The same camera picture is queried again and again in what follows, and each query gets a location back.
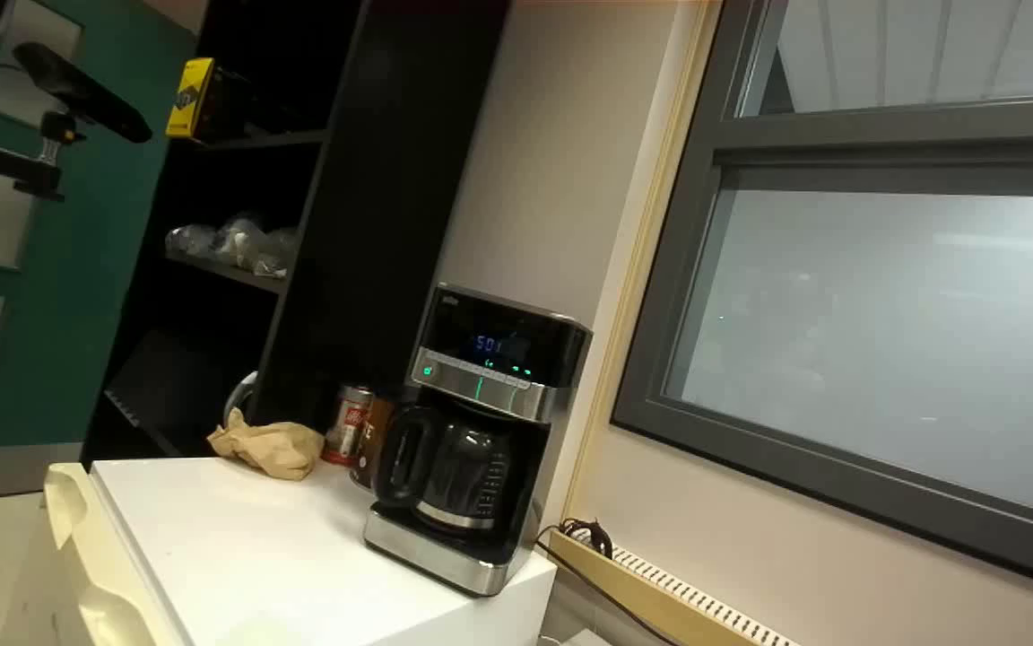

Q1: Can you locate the black and steel coffee machine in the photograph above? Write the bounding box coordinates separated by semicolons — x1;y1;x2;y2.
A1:
362;285;593;599

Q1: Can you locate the red drink can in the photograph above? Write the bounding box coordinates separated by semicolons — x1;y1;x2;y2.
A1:
323;385;378;469

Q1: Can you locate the black shelf unit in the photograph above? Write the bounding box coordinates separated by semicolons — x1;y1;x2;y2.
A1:
79;0;513;469

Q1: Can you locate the tan stuffed toy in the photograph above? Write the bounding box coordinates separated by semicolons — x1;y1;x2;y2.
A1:
205;405;327;483

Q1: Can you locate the clear glassware pile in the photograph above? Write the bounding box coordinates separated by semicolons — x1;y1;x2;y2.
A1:
161;212;301;287

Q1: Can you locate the white cabinet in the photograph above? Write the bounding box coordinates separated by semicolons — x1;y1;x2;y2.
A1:
90;453;561;646

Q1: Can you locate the yellow box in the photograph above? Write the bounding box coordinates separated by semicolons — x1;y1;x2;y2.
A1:
161;55;220;142

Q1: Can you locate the glass coffee carafe black handle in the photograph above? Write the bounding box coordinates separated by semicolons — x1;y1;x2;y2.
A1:
373;398;521;538

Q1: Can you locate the black cable loop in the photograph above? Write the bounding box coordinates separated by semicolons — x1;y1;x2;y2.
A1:
556;512;621;561

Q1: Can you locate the grey window frame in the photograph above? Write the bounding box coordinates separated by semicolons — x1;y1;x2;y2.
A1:
610;0;1033;596

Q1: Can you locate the black camera on stand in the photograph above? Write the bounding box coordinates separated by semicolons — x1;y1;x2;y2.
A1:
10;40;158;147

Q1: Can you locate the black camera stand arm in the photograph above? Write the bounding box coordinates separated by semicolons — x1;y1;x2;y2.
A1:
0;112;79;204

